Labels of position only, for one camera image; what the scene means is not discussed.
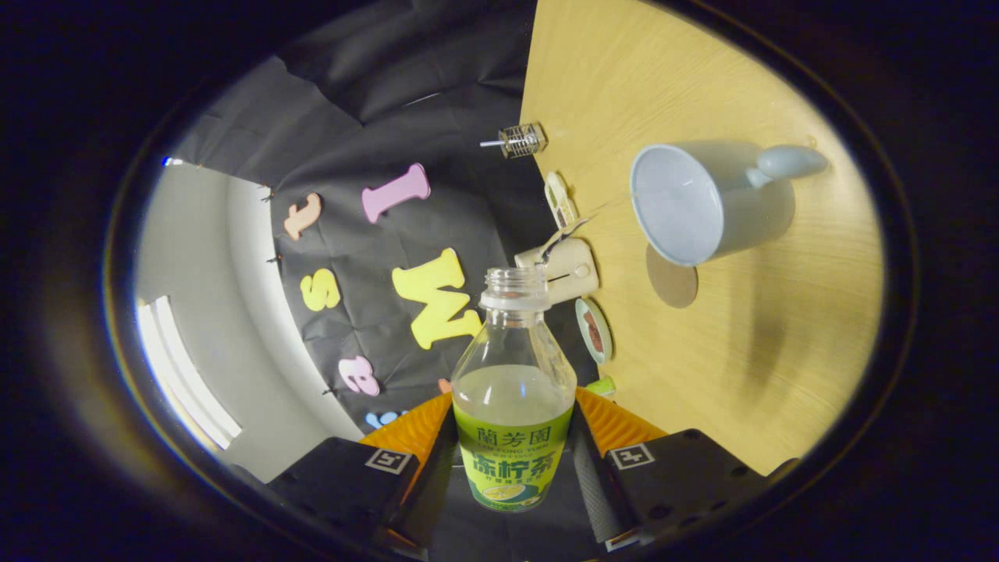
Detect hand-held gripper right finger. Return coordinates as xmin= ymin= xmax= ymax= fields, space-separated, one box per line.
xmin=574 ymin=386 xmax=801 ymax=551

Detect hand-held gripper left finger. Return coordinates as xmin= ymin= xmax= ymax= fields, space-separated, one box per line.
xmin=265 ymin=390 xmax=461 ymax=551

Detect green label juice bottle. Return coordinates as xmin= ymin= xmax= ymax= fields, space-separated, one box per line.
xmin=451 ymin=267 xmax=578 ymax=514

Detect brown round coaster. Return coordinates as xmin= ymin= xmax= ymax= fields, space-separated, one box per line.
xmin=645 ymin=244 xmax=699 ymax=309

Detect light blue cup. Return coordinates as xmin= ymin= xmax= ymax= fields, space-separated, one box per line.
xmin=629 ymin=140 xmax=830 ymax=268

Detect pale green plate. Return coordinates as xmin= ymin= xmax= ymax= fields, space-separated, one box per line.
xmin=575 ymin=297 xmax=614 ymax=365

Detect wooden table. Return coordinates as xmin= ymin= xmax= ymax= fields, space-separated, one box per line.
xmin=519 ymin=0 xmax=887 ymax=477

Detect large ceiling light panel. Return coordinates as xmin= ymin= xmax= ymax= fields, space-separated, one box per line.
xmin=137 ymin=295 xmax=243 ymax=451

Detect cream toaster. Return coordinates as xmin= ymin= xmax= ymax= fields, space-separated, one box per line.
xmin=514 ymin=237 xmax=600 ymax=305

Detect small white tray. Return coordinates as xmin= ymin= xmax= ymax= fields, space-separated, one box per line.
xmin=544 ymin=171 xmax=578 ymax=229

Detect black backdrop cloth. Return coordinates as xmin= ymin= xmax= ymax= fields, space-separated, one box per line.
xmin=168 ymin=0 xmax=610 ymax=438

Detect clear drinking glass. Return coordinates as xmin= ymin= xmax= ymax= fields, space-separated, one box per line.
xmin=499 ymin=122 xmax=549 ymax=160

